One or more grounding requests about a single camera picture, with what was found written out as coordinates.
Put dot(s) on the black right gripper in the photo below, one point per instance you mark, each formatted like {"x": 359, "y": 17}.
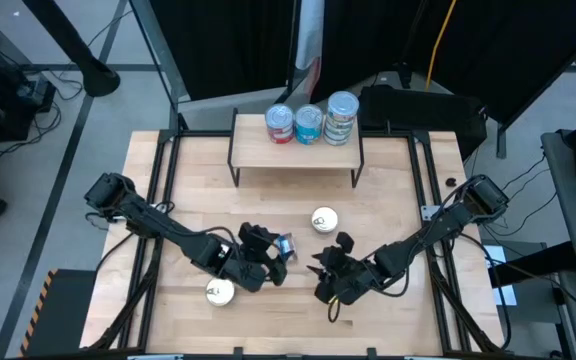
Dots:
{"x": 358, "y": 280}

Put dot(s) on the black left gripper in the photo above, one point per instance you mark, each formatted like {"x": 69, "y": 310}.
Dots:
{"x": 245, "y": 270}

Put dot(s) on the gold lid pink salmon can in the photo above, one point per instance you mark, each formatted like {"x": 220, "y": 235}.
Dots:
{"x": 218, "y": 295}
{"x": 286, "y": 246}
{"x": 324, "y": 220}

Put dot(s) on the red solid white tuna can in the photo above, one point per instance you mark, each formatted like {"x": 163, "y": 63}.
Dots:
{"x": 280, "y": 134}
{"x": 279, "y": 117}
{"x": 280, "y": 141}

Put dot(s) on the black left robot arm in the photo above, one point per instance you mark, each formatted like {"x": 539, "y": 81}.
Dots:
{"x": 168, "y": 230}

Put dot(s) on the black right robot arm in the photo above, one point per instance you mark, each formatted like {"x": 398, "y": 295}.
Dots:
{"x": 443, "y": 225}

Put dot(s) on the wooden shelf black metal legs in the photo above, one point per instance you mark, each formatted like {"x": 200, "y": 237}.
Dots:
{"x": 268, "y": 155}

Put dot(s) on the black curtain stand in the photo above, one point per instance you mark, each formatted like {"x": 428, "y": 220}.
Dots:
{"x": 284, "y": 100}
{"x": 501, "y": 142}

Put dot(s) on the black case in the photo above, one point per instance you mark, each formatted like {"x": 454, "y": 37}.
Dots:
{"x": 418, "y": 115}

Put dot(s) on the black bar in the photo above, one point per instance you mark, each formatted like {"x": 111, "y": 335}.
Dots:
{"x": 533, "y": 262}

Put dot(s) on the black mat hazard stripe edge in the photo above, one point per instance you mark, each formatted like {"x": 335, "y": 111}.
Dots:
{"x": 65, "y": 310}

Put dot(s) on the black curtain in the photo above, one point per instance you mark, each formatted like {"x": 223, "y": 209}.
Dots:
{"x": 223, "y": 45}
{"x": 508, "y": 50}

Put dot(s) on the white curtain strip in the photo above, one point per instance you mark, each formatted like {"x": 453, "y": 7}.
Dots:
{"x": 309, "y": 30}

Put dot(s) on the black pole round base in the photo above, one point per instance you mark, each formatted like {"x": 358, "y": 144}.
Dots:
{"x": 93, "y": 75}

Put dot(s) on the silver metal bracket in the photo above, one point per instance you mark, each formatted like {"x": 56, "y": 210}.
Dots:
{"x": 429, "y": 213}

